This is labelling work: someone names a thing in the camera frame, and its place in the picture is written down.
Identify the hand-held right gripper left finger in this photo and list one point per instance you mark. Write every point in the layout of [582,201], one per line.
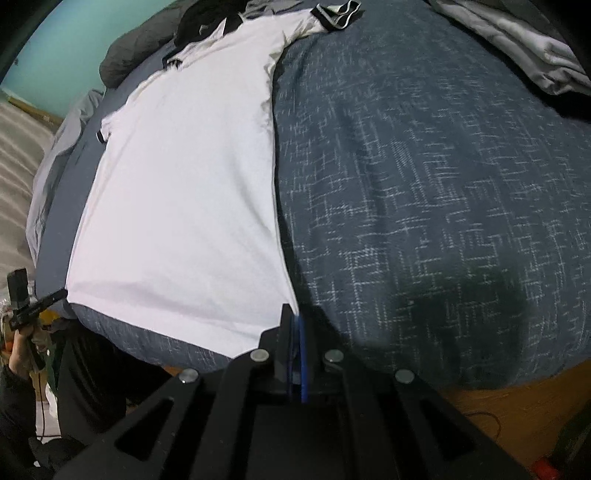
[290,346]

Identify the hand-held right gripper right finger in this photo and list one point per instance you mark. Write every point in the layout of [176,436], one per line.
[302,364]

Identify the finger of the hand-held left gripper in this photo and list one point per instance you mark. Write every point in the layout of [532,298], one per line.
[51,301]

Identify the white shirt with black collar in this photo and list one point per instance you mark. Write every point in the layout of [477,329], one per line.
[184,184]

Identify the person's left forearm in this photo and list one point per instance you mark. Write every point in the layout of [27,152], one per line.
[21,415]

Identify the pile of folded light clothes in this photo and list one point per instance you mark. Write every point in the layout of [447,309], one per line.
[517,37]

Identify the person's left hand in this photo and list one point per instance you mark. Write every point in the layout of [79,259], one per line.
[19,353]

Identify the person's dark pants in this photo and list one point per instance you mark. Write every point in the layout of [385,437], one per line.
[101,378]

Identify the pale curtain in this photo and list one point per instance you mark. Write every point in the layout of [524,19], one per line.
[18,184]

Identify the pale grey bed sheet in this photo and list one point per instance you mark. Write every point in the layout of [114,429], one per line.
[60,152]

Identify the blue patterned bedspread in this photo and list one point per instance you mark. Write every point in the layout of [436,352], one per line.
[415,207]

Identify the wooden trim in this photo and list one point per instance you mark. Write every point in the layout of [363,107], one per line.
[32,108]

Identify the dark grey rolled duvet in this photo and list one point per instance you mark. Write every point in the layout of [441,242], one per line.
[138,50]

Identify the small red item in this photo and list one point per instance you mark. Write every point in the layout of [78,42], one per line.
[547,468]

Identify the black garment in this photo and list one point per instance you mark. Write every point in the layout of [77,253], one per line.
[198,23]

